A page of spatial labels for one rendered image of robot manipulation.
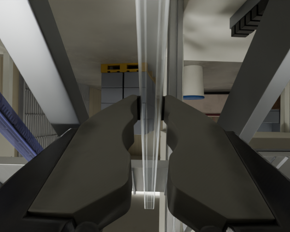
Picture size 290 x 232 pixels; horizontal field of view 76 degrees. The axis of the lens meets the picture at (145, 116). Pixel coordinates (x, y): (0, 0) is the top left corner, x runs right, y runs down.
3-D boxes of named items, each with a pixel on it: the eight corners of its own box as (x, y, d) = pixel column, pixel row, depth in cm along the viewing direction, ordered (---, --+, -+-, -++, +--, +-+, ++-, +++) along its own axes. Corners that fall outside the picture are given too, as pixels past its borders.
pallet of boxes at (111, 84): (156, 78, 438) (155, 130, 437) (122, 78, 453) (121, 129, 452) (146, 62, 314) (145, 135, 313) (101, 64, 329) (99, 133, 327)
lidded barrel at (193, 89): (180, 71, 373) (179, 100, 372) (178, 65, 328) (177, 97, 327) (204, 70, 361) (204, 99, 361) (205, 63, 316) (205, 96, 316)
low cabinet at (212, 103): (179, 98, 884) (179, 116, 883) (179, 91, 656) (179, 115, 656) (219, 98, 850) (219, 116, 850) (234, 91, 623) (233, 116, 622)
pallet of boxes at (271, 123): (273, 88, 561) (273, 131, 559) (242, 89, 577) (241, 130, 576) (301, 79, 430) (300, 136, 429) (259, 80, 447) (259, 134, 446)
